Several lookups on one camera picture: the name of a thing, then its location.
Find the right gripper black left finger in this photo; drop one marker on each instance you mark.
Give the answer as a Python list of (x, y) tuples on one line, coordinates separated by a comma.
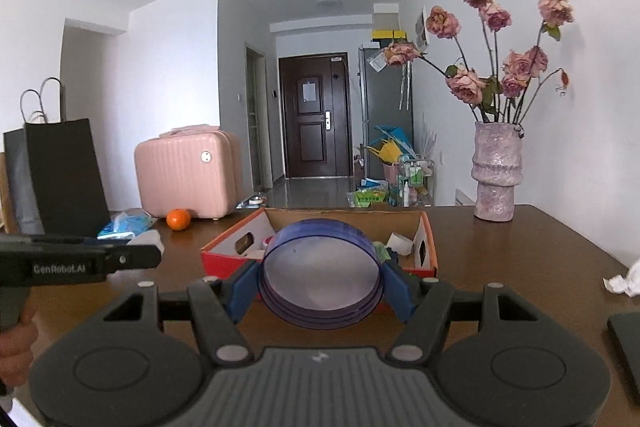
[(147, 358)]

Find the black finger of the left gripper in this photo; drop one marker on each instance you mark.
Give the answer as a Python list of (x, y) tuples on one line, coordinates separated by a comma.
[(53, 264)]

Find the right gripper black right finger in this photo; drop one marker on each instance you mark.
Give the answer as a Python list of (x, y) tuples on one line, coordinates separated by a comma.
[(493, 358)]

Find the red white lint brush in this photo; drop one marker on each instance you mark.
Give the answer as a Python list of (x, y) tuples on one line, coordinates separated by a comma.
[(266, 242)]

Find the person's left hand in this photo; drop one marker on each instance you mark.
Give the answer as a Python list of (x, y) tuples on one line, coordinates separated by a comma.
[(16, 344)]

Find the black paper shopping bag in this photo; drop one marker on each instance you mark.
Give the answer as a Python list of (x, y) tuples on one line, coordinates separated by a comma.
[(54, 177)]

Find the blue wet wipes pack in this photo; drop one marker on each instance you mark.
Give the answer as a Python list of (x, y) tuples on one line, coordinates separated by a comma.
[(127, 224)]

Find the black flat device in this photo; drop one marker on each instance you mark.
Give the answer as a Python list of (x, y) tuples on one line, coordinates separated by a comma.
[(624, 329)]

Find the crumpled white tissue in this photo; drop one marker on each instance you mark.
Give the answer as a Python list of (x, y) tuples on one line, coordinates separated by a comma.
[(628, 284)]

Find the red orange cardboard box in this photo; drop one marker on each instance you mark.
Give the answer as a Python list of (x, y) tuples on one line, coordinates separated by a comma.
[(222, 256)]

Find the white tape roll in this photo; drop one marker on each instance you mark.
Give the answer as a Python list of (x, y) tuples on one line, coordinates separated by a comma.
[(400, 244)]

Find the orange fruit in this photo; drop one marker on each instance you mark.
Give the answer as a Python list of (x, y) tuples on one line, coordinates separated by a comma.
[(178, 219)]

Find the beige tape roll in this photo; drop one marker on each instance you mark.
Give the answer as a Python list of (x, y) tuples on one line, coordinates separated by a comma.
[(254, 254)]

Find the pink textured vase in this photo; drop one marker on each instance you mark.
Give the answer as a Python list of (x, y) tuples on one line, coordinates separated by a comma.
[(497, 169)]

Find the pink ribbed suitcase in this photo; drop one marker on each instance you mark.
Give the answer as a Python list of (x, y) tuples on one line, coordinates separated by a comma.
[(196, 168)]

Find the green snack package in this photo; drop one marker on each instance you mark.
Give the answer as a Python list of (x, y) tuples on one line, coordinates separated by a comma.
[(366, 197)]

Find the grey refrigerator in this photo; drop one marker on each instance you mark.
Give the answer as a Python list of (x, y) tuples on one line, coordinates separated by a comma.
[(385, 103)]

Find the dark brown entrance door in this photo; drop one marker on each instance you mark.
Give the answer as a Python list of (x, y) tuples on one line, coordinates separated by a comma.
[(316, 121)]

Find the white board leaning on wall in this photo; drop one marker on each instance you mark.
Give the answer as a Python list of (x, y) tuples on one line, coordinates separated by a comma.
[(462, 199)]

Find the wire storage cart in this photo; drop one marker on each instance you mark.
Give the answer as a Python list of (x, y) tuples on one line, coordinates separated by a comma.
[(415, 182)]

